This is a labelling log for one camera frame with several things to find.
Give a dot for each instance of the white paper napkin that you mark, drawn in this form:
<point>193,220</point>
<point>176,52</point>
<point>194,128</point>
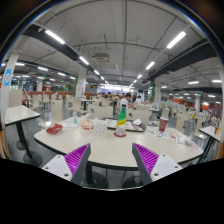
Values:
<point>137,122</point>

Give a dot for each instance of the green drink bottle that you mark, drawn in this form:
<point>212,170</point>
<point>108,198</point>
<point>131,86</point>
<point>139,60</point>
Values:
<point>121,121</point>

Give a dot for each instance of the group of ceiling lights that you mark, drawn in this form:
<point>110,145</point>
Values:
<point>176,39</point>

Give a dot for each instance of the white side table, black leg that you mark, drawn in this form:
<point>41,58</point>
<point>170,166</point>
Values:
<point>20,114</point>
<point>210,130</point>

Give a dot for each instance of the printed paper flyer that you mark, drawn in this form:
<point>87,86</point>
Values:
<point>157,134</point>

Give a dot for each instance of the dark food tray, paper liner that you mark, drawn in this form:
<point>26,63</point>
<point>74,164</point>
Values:
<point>131,127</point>

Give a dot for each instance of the flat round red coaster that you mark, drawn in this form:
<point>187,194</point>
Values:
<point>115,135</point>

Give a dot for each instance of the white paper leaflet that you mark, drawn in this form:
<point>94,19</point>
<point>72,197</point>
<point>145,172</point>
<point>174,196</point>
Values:
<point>70,123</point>

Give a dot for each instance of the red paper cup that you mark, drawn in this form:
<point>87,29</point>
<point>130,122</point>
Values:
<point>163,124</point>

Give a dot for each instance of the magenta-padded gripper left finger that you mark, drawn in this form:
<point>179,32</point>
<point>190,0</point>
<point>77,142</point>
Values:
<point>63,166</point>

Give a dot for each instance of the small printed paper slips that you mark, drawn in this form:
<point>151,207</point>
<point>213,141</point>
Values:
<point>188,142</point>

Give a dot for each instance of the red pouch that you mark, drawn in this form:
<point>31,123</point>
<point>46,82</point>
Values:
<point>54,129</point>

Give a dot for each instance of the group of beige chairs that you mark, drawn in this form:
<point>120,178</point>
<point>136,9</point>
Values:
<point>100,111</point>

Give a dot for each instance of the ceiling air conditioner unit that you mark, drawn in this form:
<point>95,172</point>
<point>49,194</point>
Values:
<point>101,58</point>

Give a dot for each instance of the crumpled food wrapper bag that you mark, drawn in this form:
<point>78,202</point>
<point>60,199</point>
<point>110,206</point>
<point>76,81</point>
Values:
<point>86,122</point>

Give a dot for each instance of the person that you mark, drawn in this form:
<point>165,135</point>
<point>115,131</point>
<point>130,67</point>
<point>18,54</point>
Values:
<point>124,101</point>

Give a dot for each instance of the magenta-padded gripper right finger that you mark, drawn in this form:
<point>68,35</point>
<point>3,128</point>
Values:
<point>160,166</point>

